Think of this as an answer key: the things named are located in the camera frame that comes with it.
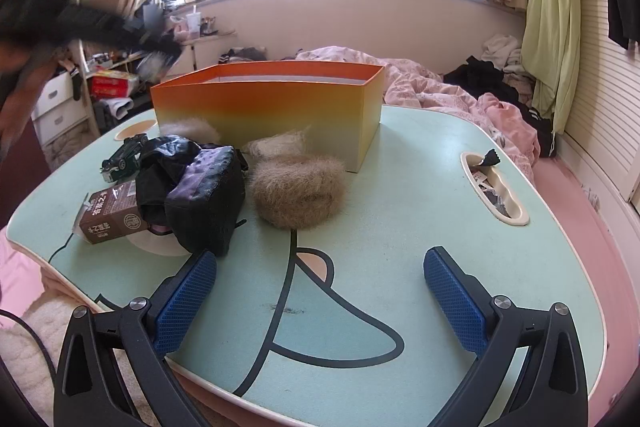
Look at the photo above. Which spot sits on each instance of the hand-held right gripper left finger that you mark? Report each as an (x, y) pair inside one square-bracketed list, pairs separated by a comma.
[(185, 307)]

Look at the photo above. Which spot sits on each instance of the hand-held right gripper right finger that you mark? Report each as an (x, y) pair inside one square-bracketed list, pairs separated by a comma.
[(455, 307)]

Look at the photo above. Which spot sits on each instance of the dark quilted pouch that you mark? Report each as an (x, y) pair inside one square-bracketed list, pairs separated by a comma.
[(205, 202)]

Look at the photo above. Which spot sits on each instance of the brown drink carton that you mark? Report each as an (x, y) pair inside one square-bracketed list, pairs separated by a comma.
[(107, 217)]

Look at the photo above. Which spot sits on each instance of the dark green toy car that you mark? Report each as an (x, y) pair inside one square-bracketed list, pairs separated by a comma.
[(125, 157)]

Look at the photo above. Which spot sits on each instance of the large brown furry ball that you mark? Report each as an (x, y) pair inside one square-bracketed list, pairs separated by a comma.
[(297, 192)]

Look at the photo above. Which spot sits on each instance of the grey furry ball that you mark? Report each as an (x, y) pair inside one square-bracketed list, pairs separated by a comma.
[(187, 129)]

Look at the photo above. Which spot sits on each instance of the pale furry ball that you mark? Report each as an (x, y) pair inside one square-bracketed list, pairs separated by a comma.
[(275, 144)]

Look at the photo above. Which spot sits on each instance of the orange gradient cardboard box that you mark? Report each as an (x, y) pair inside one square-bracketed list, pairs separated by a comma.
[(280, 107)]

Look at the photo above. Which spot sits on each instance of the person's left forearm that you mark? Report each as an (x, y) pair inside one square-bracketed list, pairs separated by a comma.
[(20, 97)]

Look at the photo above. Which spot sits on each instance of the mint cartoon print desktop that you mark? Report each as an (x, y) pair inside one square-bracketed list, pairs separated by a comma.
[(400, 257)]

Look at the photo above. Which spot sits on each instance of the red tissue pack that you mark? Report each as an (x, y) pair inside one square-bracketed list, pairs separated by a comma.
[(115, 84)]

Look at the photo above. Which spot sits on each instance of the white drawer unit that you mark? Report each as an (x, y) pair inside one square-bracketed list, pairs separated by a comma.
[(57, 107)]

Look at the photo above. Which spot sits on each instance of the crumpled wrappers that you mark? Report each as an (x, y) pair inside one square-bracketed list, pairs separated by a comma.
[(492, 194)]

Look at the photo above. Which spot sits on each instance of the plastic drink cup with straw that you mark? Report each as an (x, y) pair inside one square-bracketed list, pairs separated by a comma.
[(192, 24)]

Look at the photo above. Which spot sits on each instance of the white fluffy blanket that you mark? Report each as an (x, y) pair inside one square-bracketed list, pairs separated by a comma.
[(45, 332)]

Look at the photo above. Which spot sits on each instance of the pink bed sheet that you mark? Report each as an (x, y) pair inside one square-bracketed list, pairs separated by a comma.
[(590, 257)]

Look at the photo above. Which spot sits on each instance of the black candy wrapper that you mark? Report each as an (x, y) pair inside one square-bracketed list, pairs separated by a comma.
[(489, 158)]

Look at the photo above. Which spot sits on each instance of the white nightstand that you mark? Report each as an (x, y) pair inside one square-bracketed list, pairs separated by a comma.
[(215, 54)]

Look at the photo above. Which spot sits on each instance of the dark striped clothing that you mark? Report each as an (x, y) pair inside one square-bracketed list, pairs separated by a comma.
[(245, 54)]

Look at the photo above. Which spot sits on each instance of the pink garment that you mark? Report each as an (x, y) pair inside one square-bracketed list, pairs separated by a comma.
[(510, 127)]

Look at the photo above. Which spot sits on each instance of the black white-striped pants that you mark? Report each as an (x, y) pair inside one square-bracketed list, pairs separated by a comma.
[(542, 132)]

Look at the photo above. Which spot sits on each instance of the pink floral quilt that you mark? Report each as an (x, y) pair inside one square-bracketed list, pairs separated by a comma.
[(415, 82)]

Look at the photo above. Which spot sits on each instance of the pile of black clothes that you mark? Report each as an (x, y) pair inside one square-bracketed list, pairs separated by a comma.
[(480, 77)]

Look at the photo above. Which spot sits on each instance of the white louvered wardrobe door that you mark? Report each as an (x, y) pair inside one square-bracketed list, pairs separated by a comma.
[(605, 117)]

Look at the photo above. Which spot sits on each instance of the pile of white clothes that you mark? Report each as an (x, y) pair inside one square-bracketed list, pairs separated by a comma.
[(500, 52)]

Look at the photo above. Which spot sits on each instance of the light green hanging garment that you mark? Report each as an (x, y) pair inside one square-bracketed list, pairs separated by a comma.
[(550, 17)]

